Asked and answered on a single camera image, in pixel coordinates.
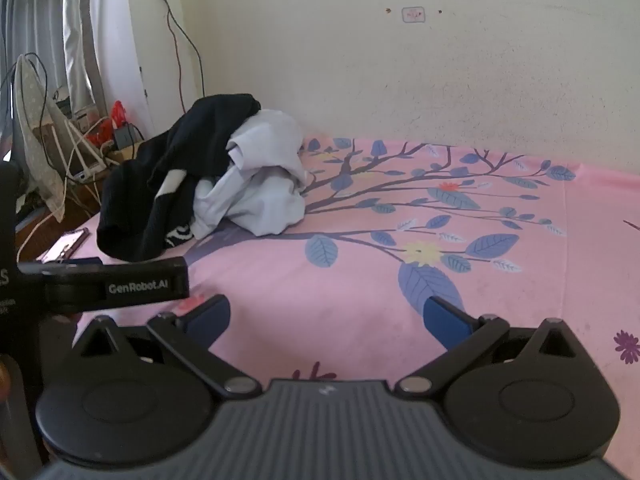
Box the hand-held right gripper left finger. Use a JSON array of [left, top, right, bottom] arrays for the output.
[[72, 294, 262, 402]]

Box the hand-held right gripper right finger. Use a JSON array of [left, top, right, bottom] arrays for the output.
[[394, 296, 584, 402]]

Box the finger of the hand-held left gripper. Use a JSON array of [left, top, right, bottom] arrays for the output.
[[15, 256, 191, 317]]

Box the black patterned sweater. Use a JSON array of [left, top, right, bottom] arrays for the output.
[[96, 92, 263, 263]]

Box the smartphone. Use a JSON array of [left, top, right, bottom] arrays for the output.
[[37, 227, 91, 263]]

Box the pink tree print bedsheet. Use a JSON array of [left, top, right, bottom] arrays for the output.
[[65, 135, 640, 461]]

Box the white router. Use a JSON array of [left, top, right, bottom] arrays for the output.
[[47, 120, 121, 183]]

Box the white garment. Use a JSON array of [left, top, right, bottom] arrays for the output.
[[190, 108, 313, 240]]

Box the folded ironing board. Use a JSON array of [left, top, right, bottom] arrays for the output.
[[12, 55, 66, 223]]

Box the red item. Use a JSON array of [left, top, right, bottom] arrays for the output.
[[85, 100, 128, 146]]

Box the grey white curtain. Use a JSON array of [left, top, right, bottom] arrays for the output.
[[0, 0, 156, 141]]

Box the black wall cable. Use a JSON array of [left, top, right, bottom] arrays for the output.
[[149, 0, 206, 106]]

